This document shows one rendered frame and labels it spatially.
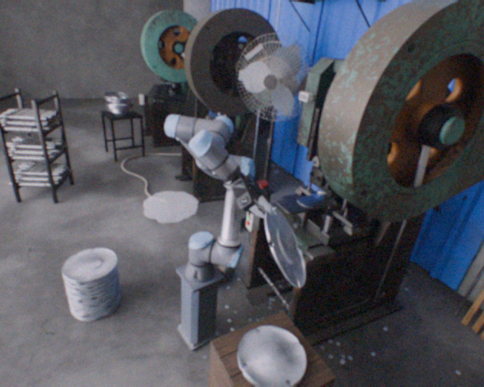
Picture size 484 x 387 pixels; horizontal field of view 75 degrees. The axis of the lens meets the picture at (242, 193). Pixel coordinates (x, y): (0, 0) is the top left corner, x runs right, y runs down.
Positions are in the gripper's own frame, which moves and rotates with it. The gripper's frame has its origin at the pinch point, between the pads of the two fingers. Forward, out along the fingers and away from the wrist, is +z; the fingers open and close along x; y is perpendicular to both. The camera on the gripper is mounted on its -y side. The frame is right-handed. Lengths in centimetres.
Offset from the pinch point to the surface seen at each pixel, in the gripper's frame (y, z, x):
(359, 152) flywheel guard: 6.6, 4.4, -35.8
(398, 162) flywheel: 26, 29, -48
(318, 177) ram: 56, 31, -17
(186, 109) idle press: 372, -11, 87
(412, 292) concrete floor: 75, 164, -17
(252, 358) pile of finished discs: -6, 48, 47
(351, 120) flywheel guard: 8.5, -6.0, -39.4
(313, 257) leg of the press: 29, 50, 7
